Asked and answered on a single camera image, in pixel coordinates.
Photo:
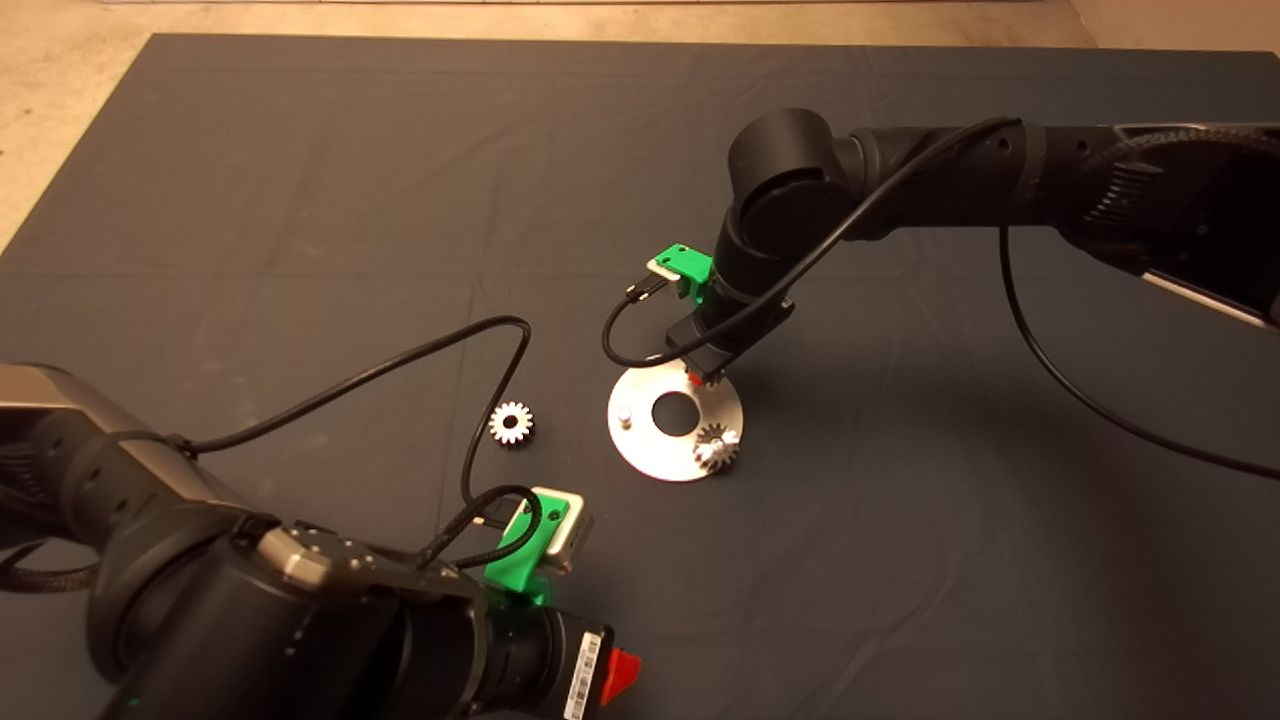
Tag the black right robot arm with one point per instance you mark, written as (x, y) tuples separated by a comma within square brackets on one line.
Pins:
[(790, 170)]

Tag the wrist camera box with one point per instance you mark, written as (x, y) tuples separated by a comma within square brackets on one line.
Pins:
[(572, 540), (662, 268)]

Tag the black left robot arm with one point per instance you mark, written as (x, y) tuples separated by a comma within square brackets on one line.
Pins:
[(220, 630)]

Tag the round metal carrier plate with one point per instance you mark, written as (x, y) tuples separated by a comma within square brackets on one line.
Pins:
[(640, 450)]

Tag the right green camera mount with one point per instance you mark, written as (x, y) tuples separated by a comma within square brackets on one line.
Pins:
[(690, 262)]

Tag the small steel planetary gear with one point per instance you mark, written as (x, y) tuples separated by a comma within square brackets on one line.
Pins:
[(511, 424), (716, 452)]

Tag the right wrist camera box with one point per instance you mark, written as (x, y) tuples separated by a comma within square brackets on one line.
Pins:
[(662, 268)]

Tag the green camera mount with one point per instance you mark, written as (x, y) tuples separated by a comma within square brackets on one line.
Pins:
[(510, 570), (690, 262)]

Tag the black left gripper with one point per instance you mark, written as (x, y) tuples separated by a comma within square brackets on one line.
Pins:
[(540, 665)]

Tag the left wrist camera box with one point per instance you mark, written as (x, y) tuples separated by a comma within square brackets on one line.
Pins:
[(572, 540)]

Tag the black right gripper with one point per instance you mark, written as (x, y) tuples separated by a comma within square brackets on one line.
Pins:
[(730, 335)]

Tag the dark grey table cloth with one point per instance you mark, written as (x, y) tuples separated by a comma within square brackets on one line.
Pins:
[(300, 200)]

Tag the left green camera mount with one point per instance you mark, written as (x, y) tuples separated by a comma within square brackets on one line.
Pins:
[(510, 570)]

